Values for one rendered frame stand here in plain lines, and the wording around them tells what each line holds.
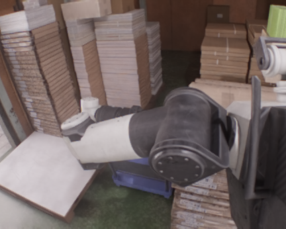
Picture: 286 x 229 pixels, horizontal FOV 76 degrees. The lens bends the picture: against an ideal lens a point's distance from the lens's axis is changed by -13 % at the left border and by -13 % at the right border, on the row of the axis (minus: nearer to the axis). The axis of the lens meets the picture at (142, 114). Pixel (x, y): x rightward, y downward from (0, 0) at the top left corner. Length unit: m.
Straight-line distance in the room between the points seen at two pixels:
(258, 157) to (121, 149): 0.24
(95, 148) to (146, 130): 0.13
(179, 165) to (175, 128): 0.05
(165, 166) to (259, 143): 0.15
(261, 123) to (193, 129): 0.11
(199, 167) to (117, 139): 0.16
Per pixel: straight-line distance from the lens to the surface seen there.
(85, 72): 2.34
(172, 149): 0.29
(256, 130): 0.31
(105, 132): 0.41
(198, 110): 0.35
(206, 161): 0.31
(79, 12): 2.17
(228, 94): 0.85
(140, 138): 0.37
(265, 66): 0.43
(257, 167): 0.35
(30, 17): 2.04
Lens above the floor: 1.49
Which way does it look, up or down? 34 degrees down
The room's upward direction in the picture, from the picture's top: 6 degrees counter-clockwise
